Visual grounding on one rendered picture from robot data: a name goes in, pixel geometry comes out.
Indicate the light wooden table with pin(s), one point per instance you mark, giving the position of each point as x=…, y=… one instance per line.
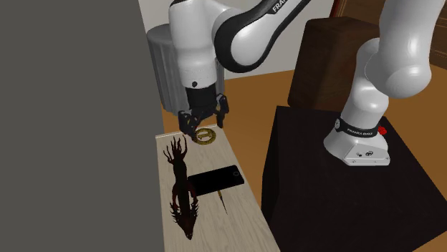
x=227, y=230

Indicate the gold round medal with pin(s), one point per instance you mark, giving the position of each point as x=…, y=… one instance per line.
x=206, y=136

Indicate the grey ribbed bin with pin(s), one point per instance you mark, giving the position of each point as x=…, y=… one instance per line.
x=166, y=73

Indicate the black phone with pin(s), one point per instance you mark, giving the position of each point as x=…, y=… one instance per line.
x=216, y=179

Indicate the brown wooden cabinet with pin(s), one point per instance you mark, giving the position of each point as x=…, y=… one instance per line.
x=439, y=38

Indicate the thin yellow pen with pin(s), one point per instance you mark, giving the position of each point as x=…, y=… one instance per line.
x=222, y=201

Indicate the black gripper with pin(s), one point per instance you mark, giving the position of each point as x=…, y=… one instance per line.
x=201, y=99

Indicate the dark red dragon figure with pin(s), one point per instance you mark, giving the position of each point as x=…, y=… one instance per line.
x=181, y=188

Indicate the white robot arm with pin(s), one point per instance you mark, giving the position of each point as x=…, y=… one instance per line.
x=366, y=101

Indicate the black robot stand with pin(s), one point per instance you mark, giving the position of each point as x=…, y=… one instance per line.
x=331, y=209

